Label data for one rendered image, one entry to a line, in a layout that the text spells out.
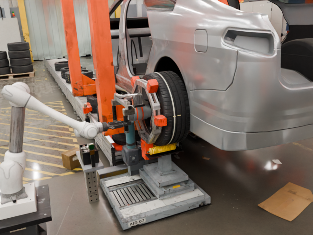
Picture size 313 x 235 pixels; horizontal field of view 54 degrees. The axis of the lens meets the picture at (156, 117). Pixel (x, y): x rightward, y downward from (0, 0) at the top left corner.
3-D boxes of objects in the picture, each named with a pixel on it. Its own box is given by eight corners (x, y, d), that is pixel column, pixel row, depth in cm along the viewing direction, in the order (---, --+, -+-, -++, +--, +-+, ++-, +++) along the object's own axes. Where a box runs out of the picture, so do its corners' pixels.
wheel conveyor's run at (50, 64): (107, 98, 674) (105, 80, 662) (68, 104, 642) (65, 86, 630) (65, 64, 1272) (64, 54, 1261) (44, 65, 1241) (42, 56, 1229)
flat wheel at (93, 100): (119, 100, 542) (118, 87, 535) (135, 109, 486) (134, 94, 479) (83, 107, 513) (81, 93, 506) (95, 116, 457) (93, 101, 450)
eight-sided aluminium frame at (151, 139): (162, 149, 256) (159, 86, 240) (154, 151, 254) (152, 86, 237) (139, 129, 304) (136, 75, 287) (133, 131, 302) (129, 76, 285)
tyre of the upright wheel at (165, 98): (183, 156, 280) (198, 99, 238) (159, 162, 271) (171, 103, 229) (156, 112, 325) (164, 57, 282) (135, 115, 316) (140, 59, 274)
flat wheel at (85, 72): (78, 78, 783) (77, 68, 775) (98, 79, 755) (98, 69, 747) (59, 83, 726) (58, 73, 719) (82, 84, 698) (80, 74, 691)
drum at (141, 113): (152, 120, 268) (151, 104, 264) (129, 124, 260) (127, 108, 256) (146, 115, 280) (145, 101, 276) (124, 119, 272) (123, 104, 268)
